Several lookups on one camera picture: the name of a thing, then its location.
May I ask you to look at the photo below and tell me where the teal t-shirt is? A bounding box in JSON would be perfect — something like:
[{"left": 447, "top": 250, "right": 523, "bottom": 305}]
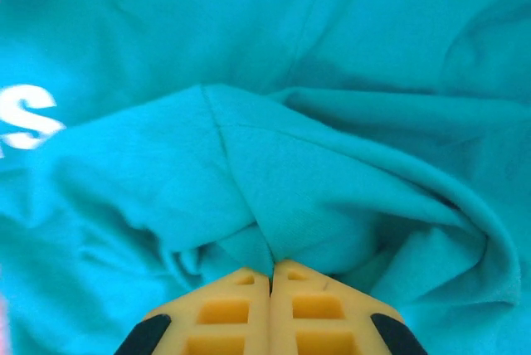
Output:
[{"left": 0, "top": 0, "right": 531, "bottom": 355}]

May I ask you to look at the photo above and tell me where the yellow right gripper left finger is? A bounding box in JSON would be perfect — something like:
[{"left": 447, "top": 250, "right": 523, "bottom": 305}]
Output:
[{"left": 114, "top": 266, "right": 273, "bottom": 355}]

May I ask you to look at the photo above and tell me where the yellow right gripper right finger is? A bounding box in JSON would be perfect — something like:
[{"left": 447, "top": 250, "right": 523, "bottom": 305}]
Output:
[{"left": 270, "top": 259, "right": 428, "bottom": 355}]

